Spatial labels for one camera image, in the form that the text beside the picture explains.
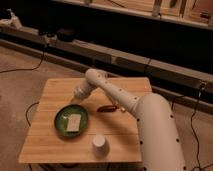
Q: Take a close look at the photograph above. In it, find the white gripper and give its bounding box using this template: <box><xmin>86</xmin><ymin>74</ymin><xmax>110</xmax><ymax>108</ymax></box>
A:
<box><xmin>70</xmin><ymin>81</ymin><xmax>94</xmax><ymax>104</ymax></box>

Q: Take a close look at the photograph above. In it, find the green ceramic bowl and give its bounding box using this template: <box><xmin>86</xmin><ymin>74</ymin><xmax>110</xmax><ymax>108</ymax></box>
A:
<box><xmin>54</xmin><ymin>104</ymin><xmax>88</xmax><ymax>137</ymax></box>

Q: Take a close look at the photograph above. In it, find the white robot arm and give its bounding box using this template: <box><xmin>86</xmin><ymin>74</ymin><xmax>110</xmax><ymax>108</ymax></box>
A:
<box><xmin>71</xmin><ymin>69</ymin><xmax>187</xmax><ymax>171</ymax></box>

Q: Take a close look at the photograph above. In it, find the white block in bowl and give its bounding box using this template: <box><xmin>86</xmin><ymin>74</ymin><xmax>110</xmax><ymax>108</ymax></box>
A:
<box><xmin>67</xmin><ymin>114</ymin><xmax>81</xmax><ymax>132</ymax></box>

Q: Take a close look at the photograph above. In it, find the dark red chili pepper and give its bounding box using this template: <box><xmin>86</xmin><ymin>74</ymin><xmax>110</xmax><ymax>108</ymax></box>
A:
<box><xmin>97</xmin><ymin>105</ymin><xmax>117</xmax><ymax>113</ymax></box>

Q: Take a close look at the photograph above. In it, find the white paper cup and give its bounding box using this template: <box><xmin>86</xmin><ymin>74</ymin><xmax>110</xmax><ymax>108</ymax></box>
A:
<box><xmin>92</xmin><ymin>134</ymin><xmax>109</xmax><ymax>158</ymax></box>

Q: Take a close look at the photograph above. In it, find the wooden table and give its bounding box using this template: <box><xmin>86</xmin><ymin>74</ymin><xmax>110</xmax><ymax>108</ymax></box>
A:
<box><xmin>18</xmin><ymin>77</ymin><xmax>153</xmax><ymax>164</ymax></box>

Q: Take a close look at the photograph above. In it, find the dark round object on ledge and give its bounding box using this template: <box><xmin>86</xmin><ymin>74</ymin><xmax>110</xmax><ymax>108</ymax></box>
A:
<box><xmin>56</xmin><ymin>28</ymin><xmax>76</xmax><ymax>42</ymax></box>

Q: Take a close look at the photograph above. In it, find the white object on ledge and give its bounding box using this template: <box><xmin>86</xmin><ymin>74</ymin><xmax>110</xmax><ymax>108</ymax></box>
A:
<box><xmin>0</xmin><ymin>9</ymin><xmax>22</xmax><ymax>29</ymax></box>

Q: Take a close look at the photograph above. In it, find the black floor cable left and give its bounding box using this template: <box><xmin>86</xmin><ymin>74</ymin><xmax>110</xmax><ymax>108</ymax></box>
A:
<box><xmin>0</xmin><ymin>49</ymin><xmax>46</xmax><ymax>128</ymax></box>

